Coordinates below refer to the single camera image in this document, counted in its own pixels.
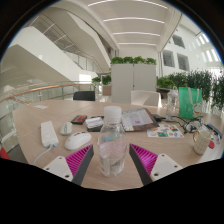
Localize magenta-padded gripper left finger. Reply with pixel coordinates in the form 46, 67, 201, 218
43, 144, 95, 187

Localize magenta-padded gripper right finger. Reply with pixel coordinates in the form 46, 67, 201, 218
128, 143, 184, 187

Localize clear water bottle white cap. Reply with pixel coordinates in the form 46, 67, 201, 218
97, 105, 128, 177

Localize white computer mouse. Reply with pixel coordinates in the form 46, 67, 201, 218
63, 131, 93, 151

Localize small grey computer mouse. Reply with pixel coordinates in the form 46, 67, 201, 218
59, 121, 74, 136

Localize black pouch with white card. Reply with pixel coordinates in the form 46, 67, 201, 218
85, 115, 105, 133

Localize small black red case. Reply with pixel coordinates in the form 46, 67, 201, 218
70, 114, 88, 126

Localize brown clipboard with papers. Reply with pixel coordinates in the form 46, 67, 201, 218
120, 107, 161, 133

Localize black power adapter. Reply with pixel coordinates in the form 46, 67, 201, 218
151, 113, 166, 123

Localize white checked mug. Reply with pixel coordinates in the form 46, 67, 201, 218
192, 128, 214, 156

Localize tall clear empty bottle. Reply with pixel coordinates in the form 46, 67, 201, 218
165, 86, 180, 122

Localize black chair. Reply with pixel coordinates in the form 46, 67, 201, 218
72, 90, 97, 102

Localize white paper card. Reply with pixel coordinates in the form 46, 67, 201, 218
33, 104, 50, 111

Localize green tote bag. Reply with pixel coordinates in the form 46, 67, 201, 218
178, 86, 204, 121

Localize brown planter with green plants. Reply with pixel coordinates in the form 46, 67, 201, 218
91, 75, 113, 98

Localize white cabinet topped with plants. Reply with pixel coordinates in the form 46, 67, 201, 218
110, 55, 158, 104

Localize glass railing with wooden handrail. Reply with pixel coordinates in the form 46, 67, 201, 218
0, 81, 96, 112

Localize row of green trees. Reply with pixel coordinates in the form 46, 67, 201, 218
156, 69, 224, 112

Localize ceiling light strips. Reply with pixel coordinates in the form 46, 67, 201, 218
87, 0, 169, 48

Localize white power strip cable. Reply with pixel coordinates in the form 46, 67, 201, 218
32, 143, 55, 166

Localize black cable bundle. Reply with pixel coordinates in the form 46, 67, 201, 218
169, 114, 208, 135

